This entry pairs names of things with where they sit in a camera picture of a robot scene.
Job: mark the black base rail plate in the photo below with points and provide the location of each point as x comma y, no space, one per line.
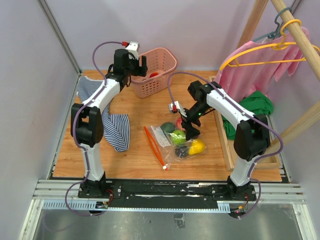
166,194

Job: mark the fake yellow lemon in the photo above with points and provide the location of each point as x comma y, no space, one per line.
197,147

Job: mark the yellow clothes hanger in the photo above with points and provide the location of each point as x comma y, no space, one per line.
265,53

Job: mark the pink shirt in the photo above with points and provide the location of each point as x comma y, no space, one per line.
240,82

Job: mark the green tank top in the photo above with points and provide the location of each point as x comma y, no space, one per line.
257,103

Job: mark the fake green lime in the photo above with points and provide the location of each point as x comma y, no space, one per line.
178,137

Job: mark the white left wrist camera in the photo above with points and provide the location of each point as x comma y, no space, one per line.
132,47

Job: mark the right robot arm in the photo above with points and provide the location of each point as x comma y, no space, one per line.
251,139

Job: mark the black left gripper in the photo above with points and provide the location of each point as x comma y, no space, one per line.
141,71

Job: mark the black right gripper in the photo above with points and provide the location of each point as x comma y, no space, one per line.
191,132

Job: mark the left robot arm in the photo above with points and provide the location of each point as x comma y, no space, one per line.
86,119

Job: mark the fake dark purple fruit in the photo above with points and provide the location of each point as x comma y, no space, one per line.
181,152

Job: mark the clear zip top bag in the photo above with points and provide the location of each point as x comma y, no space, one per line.
162,147

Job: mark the blue white striped shirt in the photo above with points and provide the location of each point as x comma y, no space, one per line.
116,127

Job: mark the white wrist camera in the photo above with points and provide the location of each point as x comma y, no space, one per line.
176,107
132,47

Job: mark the fake red-yellow mango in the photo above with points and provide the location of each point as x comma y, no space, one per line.
154,74

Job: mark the pink plastic basket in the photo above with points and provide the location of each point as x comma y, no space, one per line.
160,64

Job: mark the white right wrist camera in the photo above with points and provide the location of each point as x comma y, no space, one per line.
176,107

